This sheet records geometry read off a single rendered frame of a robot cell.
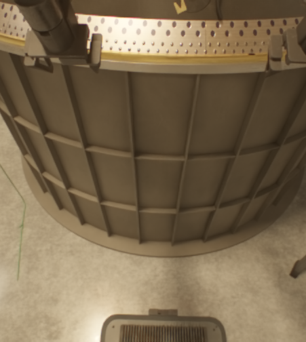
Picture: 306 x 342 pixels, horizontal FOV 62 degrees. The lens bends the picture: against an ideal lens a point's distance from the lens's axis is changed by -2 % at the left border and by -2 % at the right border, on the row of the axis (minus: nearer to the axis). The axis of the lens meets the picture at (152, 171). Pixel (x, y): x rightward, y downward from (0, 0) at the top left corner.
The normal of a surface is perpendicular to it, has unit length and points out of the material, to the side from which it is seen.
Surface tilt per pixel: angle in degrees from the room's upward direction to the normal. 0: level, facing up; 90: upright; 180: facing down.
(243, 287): 0
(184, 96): 90
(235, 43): 43
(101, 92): 90
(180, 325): 0
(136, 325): 0
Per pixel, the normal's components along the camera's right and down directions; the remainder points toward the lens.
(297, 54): -0.01, -0.17
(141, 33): -0.07, 0.06
